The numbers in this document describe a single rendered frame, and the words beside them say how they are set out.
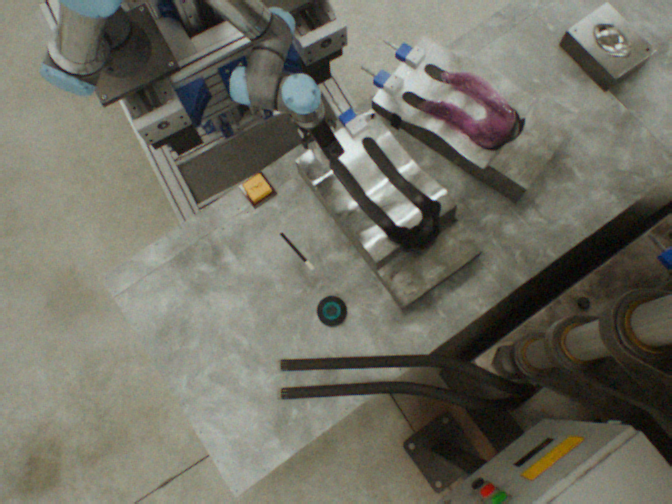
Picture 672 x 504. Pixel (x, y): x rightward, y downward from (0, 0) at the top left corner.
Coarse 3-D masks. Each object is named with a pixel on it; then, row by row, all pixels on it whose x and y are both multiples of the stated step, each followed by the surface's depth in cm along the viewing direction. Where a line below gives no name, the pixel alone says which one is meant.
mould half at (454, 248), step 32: (384, 128) 158; (352, 160) 156; (320, 192) 155; (384, 192) 153; (352, 224) 150; (416, 224) 146; (448, 224) 153; (384, 256) 145; (416, 256) 151; (448, 256) 151; (416, 288) 149
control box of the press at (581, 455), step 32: (448, 416) 222; (416, 448) 219; (448, 448) 196; (512, 448) 114; (544, 448) 99; (576, 448) 88; (608, 448) 81; (640, 448) 80; (448, 480) 216; (480, 480) 103; (512, 480) 95; (544, 480) 85; (576, 480) 80; (608, 480) 80; (640, 480) 79
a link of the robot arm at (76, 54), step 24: (72, 0) 95; (96, 0) 94; (120, 0) 96; (72, 24) 108; (96, 24) 108; (48, 48) 123; (72, 48) 117; (96, 48) 119; (48, 72) 125; (72, 72) 125; (96, 72) 128
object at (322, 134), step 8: (312, 128) 134; (320, 128) 135; (328, 128) 135; (312, 136) 136; (320, 136) 135; (328, 136) 136; (320, 144) 136; (328, 144) 136; (336, 144) 137; (328, 152) 137; (336, 152) 137; (344, 152) 138
